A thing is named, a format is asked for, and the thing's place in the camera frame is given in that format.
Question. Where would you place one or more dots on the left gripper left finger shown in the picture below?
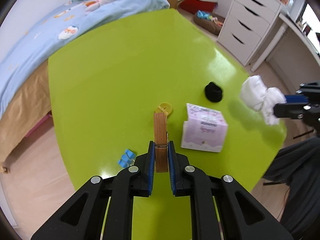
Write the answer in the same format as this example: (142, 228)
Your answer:
(103, 208)

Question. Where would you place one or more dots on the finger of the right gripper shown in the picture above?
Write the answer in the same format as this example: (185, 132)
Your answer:
(296, 99)
(291, 110)

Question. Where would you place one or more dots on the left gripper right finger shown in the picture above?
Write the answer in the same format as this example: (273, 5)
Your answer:
(221, 208)

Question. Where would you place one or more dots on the white sock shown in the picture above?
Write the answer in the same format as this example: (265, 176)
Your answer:
(261, 99)

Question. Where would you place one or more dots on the black cloth pouch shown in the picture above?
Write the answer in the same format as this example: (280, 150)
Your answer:
(213, 92)

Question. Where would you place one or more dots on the pink paper box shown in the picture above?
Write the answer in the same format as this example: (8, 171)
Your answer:
(205, 129)

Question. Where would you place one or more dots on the wooden clothespin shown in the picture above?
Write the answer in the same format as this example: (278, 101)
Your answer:
(161, 142)

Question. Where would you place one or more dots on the yellow tape measure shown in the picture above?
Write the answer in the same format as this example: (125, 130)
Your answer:
(165, 108)

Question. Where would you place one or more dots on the blue binder clip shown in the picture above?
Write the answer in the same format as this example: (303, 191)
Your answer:
(127, 159)

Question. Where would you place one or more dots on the white drawer cabinet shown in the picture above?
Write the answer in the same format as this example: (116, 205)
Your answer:
(246, 25)

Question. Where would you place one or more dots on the brown basket with toys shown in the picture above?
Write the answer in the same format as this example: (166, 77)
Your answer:
(209, 21)

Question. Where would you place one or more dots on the green table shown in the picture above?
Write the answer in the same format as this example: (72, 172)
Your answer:
(105, 87)

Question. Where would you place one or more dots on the red storage box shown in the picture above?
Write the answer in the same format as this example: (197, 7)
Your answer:
(193, 6)

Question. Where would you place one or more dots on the bed with blue sheet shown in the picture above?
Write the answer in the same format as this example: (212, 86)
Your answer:
(25, 98)

